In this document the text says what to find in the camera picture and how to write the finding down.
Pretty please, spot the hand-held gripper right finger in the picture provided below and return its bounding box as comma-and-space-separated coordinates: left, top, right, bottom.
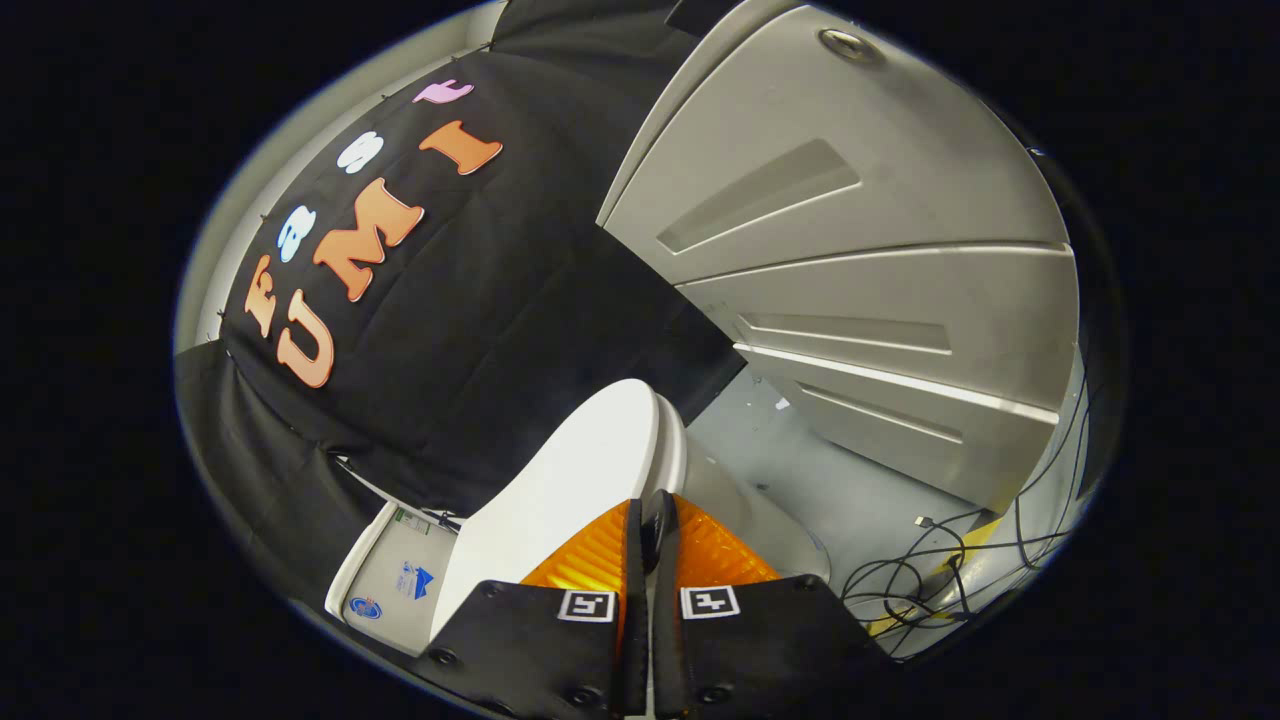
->
650, 490, 891, 719

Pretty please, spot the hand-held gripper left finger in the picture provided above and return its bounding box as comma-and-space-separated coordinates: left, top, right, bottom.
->
415, 498, 651, 719

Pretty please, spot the white toilet bowl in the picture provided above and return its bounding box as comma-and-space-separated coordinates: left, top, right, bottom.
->
680, 455, 833, 583

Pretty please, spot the white toilet tank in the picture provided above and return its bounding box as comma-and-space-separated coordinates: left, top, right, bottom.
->
325, 500, 461, 657

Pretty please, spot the white toilet seat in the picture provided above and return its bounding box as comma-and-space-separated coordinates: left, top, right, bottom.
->
652, 395, 693, 499

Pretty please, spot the black backdrop cloth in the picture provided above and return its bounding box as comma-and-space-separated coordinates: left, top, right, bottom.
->
175, 0, 746, 611

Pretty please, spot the white drawer cabinet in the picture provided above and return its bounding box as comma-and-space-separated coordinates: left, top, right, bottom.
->
597, 0, 1083, 517

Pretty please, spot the round metal cabinet fitting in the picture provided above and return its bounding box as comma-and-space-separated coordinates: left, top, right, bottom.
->
818, 28, 887, 67

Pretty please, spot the tangle of black cables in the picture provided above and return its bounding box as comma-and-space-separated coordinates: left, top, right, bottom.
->
838, 395, 1093, 663

